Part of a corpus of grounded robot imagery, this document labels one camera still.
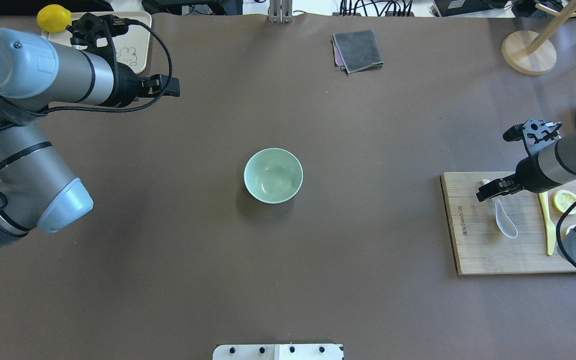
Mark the yellow lemon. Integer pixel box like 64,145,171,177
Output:
36,4,72,33

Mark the right black camera mount bracket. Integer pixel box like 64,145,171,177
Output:
502,119,563,158

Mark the white ceramic soup spoon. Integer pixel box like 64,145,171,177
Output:
485,198,519,239

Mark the bamboo cutting board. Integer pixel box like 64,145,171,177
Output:
440,171,576,275

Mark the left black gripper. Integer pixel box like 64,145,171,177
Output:
113,63,181,108

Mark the mint green ceramic bowl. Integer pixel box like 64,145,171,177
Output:
243,148,304,205

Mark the wooden mug tree stand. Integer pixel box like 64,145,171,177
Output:
501,0,576,76

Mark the yellow plastic knife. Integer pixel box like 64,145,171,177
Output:
537,192,557,256

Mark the grey folded cloth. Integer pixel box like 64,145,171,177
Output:
331,29,384,75

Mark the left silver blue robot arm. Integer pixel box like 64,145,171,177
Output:
0,27,180,249

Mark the beige bunny tray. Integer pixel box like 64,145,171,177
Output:
41,11,153,75

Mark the aluminium frame post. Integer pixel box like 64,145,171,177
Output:
268,0,294,24

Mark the lemon slice near knife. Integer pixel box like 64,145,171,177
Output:
551,189,576,215

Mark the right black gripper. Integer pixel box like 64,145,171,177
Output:
476,157,554,202

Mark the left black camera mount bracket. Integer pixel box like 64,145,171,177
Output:
66,13,132,64

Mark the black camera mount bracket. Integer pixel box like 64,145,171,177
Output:
502,119,563,158
66,13,132,64

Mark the white pedestal column base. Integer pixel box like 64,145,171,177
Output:
212,342,345,360

